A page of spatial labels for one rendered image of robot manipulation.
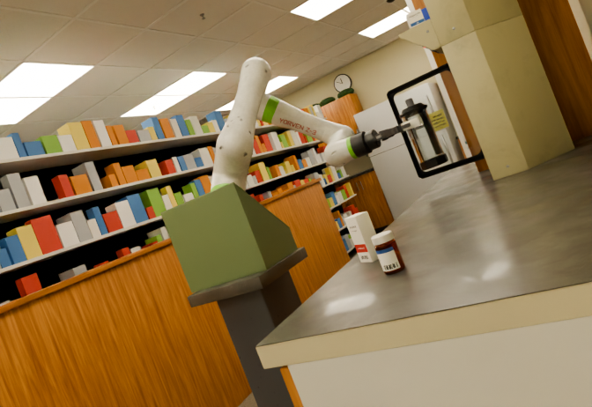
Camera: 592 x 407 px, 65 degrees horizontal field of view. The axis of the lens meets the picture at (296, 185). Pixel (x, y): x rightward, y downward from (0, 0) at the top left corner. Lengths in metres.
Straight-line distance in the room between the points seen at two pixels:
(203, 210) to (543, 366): 1.19
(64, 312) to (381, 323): 2.02
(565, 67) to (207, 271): 1.48
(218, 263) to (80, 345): 1.11
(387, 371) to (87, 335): 2.03
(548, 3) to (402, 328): 1.55
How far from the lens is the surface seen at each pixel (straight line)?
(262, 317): 1.61
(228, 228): 1.57
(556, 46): 2.01
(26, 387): 2.44
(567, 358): 0.67
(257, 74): 1.88
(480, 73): 1.64
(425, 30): 1.68
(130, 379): 2.72
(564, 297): 0.64
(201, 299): 1.66
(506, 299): 0.65
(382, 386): 0.74
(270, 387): 1.73
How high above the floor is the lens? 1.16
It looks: level
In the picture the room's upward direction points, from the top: 21 degrees counter-clockwise
